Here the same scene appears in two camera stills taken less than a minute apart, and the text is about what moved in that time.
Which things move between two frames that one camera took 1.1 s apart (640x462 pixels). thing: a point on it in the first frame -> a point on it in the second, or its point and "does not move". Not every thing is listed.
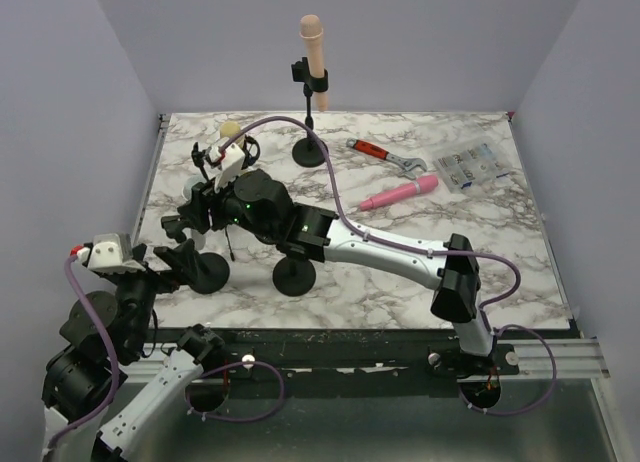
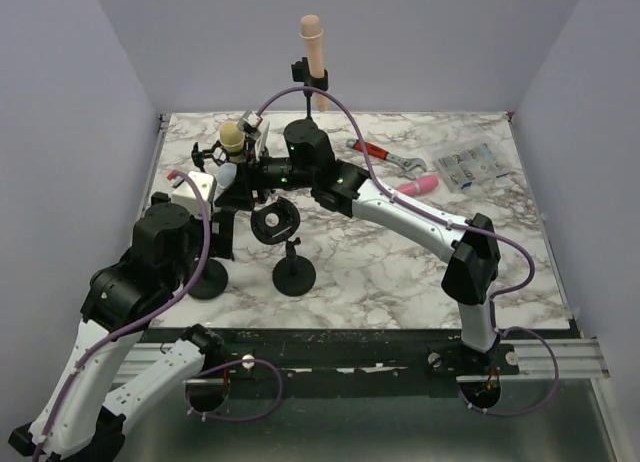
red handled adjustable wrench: x=373 y=150 does not move
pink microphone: x=422 y=185 does not move
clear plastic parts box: x=470 y=166 does not move
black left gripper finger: x=185 y=263 -> x=227 y=232
